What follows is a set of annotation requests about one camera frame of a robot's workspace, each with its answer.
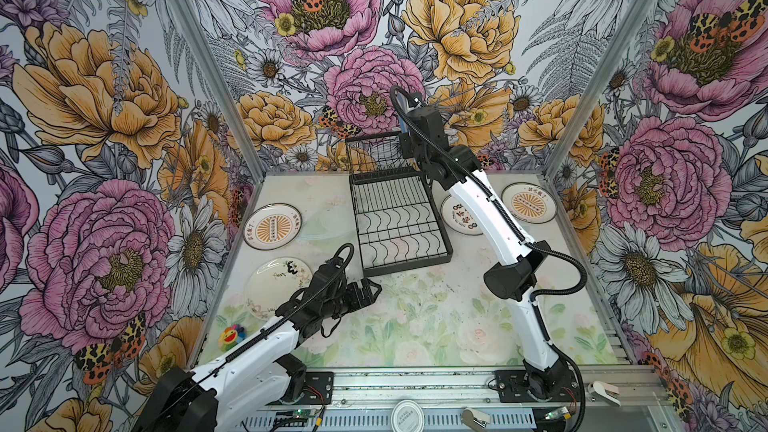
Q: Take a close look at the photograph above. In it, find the black wire dish rack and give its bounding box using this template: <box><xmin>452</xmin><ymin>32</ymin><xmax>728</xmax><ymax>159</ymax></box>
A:
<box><xmin>344</xmin><ymin>132</ymin><xmax>453</xmax><ymax>278</ymax></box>

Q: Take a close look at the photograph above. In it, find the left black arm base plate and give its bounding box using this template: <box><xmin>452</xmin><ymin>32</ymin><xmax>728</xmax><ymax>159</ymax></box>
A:
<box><xmin>279</xmin><ymin>371</ymin><xmax>335</xmax><ymax>405</ymax></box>

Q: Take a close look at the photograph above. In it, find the round white lid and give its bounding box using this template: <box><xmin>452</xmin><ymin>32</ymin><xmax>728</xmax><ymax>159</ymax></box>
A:
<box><xmin>390</xmin><ymin>400</ymin><xmax>426</xmax><ymax>432</ymax></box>

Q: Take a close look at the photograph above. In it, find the white clip on rail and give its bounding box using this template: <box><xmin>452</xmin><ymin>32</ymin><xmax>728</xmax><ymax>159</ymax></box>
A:
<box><xmin>587</xmin><ymin>380</ymin><xmax>621</xmax><ymax>407</ymax></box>

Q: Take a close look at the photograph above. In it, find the orange sunburst plate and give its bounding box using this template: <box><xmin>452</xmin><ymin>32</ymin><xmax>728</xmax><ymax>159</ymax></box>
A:
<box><xmin>502</xmin><ymin>182</ymin><xmax>557</xmax><ymax>224</ymax></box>
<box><xmin>243</xmin><ymin>203</ymin><xmax>303</xmax><ymax>251</ymax></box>

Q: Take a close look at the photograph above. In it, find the small colourful toy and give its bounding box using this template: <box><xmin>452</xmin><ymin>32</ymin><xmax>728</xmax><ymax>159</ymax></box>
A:
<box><xmin>218</xmin><ymin>324</ymin><xmax>247</xmax><ymax>352</ymax></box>

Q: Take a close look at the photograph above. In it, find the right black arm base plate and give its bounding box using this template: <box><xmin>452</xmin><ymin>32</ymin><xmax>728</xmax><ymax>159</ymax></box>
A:
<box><xmin>487</xmin><ymin>369</ymin><xmax>583</xmax><ymax>403</ymax></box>

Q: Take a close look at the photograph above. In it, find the green circuit board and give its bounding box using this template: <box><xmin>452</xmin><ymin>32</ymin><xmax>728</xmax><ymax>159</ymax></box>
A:
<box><xmin>275</xmin><ymin>409</ymin><xmax>312</xmax><ymax>424</ymax></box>

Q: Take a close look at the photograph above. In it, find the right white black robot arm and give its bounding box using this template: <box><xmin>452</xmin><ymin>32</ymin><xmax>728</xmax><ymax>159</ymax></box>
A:
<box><xmin>389</xmin><ymin>86</ymin><xmax>587</xmax><ymax>401</ymax></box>

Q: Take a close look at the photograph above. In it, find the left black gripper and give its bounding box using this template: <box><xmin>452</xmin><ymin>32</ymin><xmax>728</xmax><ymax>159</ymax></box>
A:
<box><xmin>322</xmin><ymin>278</ymin><xmax>381</xmax><ymax>318</ymax></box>

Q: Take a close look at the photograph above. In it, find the orange sunburst plate left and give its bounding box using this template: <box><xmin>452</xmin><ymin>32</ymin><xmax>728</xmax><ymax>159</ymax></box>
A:
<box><xmin>243</xmin><ymin>203</ymin><xmax>303</xmax><ymax>251</ymax></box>

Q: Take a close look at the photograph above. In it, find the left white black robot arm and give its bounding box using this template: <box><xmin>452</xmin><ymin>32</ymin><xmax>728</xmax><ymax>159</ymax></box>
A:
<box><xmin>133</xmin><ymin>243</ymin><xmax>381</xmax><ymax>431</ymax></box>

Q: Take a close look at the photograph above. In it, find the pale glass plate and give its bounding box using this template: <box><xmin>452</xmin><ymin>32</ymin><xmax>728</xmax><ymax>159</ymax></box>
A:
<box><xmin>244</xmin><ymin>257</ymin><xmax>313</xmax><ymax>320</ymax></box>

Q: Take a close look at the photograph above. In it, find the aluminium front rail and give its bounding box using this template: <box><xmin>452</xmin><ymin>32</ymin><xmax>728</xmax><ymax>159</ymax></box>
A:
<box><xmin>306</xmin><ymin>365</ymin><xmax>666</xmax><ymax>408</ymax></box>

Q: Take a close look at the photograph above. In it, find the orange sunburst plate right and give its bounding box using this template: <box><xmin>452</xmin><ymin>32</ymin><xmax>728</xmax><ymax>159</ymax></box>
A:
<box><xmin>502</xmin><ymin>182</ymin><xmax>557</xmax><ymax>224</ymax></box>

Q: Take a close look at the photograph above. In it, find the grey clip tool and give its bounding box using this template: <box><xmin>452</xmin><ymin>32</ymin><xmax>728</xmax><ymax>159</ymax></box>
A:
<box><xmin>460</xmin><ymin>408</ymin><xmax>492</xmax><ymax>432</ymax></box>

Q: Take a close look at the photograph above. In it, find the white plate red ring pattern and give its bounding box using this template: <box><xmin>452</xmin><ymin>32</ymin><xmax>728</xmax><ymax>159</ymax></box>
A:
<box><xmin>440</xmin><ymin>195</ymin><xmax>483</xmax><ymax>236</ymax></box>

